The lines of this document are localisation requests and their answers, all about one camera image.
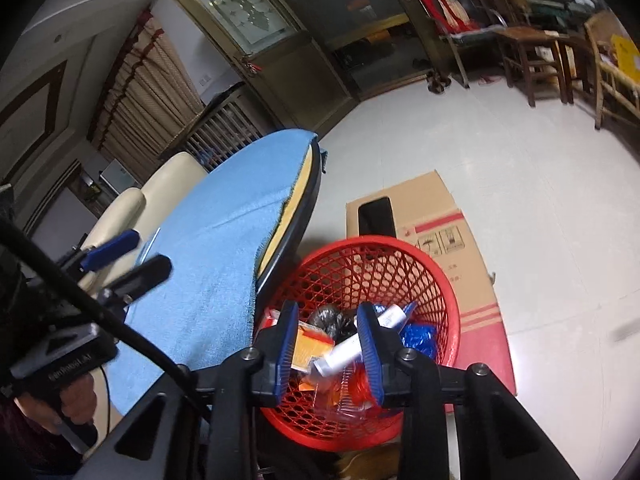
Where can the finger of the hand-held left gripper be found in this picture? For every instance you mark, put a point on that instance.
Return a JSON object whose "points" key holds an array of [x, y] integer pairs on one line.
{"points": [[112, 246], [142, 275]]}

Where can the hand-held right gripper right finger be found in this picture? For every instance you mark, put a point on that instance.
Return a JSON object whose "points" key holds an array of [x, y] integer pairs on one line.
{"points": [[367, 355]]}

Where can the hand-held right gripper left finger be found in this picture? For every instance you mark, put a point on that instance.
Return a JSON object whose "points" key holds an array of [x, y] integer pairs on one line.
{"points": [[287, 355]]}

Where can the orange and white box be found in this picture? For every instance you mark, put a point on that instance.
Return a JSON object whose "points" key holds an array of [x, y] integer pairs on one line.
{"points": [[312, 345]]}

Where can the white toothpaste tube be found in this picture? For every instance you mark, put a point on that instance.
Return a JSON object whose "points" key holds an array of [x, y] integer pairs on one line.
{"points": [[340, 350]]}

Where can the clear plastic wrapper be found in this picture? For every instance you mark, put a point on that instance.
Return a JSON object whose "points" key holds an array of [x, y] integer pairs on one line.
{"points": [[345, 400]]}

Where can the black plastic bag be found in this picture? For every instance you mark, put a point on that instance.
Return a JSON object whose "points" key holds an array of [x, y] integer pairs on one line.
{"points": [[327, 320]]}

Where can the blue plastic bag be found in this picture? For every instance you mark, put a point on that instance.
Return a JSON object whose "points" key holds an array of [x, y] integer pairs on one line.
{"points": [[422, 335]]}

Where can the red mesh basket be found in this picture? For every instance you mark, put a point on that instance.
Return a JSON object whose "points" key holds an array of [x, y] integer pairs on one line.
{"points": [[320, 435]]}

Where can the person's left forearm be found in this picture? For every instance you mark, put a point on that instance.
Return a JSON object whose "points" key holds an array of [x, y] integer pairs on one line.
{"points": [[20, 450]]}

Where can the person's left hand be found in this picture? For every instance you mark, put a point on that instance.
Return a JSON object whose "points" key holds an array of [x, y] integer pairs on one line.
{"points": [[75, 402]]}

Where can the thin white stick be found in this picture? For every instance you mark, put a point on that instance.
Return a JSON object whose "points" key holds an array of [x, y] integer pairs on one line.
{"points": [[151, 242]]}

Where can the beige leather sofa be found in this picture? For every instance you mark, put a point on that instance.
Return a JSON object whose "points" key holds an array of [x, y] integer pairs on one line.
{"points": [[150, 195]]}

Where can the round table with blue cloth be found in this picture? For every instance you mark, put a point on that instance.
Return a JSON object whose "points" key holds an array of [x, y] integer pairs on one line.
{"points": [[210, 270]]}

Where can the white standing air conditioner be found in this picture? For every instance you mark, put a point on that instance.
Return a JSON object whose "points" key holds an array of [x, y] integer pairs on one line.
{"points": [[120, 177]]}

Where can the brown cardboard box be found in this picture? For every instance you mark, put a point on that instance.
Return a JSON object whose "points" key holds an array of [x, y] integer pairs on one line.
{"points": [[435, 240]]}

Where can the beige curtains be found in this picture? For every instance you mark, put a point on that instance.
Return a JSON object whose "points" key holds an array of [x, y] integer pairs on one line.
{"points": [[145, 90]]}

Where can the wooden slatted railing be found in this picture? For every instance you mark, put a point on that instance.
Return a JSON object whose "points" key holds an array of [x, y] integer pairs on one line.
{"points": [[225, 125]]}

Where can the red door ornament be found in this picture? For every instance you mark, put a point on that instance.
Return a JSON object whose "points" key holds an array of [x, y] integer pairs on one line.
{"points": [[252, 66]]}

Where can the brown door with arched glass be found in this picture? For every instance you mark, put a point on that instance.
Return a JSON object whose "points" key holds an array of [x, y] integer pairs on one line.
{"points": [[280, 70]]}

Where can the brown slipper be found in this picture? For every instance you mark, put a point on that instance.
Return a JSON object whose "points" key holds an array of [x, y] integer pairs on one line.
{"points": [[445, 77], [433, 81]]}

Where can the pink slipper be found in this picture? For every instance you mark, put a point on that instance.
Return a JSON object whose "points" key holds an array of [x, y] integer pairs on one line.
{"points": [[487, 80]]}

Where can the wooden glass-door cabinet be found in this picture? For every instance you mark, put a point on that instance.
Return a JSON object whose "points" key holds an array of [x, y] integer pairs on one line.
{"points": [[415, 30]]}

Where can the brown wooden stool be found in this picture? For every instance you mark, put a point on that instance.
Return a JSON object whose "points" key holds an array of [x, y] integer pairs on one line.
{"points": [[525, 35], [570, 42]]}

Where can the bamboo chair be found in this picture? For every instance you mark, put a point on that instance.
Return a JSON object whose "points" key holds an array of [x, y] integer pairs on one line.
{"points": [[607, 85]]}

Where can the yellow box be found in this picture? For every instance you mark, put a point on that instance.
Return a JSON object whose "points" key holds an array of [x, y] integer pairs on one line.
{"points": [[625, 52]]}

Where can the metal frame chair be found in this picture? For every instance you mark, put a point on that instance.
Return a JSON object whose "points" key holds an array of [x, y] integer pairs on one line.
{"points": [[460, 40]]}

